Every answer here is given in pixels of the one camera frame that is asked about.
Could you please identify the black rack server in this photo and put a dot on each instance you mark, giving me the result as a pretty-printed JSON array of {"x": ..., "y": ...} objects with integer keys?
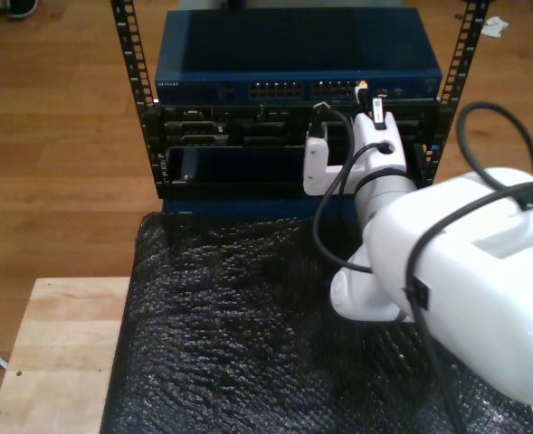
[{"x": 248, "y": 129}]

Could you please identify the crumpled white paper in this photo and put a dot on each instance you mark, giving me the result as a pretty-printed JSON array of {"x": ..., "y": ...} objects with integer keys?
[{"x": 494, "y": 28}]

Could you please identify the black bubble wrap mat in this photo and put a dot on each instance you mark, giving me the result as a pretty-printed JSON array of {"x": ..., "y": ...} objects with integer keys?
[{"x": 225, "y": 361}]

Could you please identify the person's foot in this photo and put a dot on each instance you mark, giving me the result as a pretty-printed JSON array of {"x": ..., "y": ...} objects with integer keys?
[{"x": 21, "y": 8}]

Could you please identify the blue network switch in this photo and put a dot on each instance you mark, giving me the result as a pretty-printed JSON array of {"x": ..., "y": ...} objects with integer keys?
[{"x": 248, "y": 45}]

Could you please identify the black server rack frame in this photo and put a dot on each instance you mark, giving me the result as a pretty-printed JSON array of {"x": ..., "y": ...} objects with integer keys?
[{"x": 126, "y": 45}]

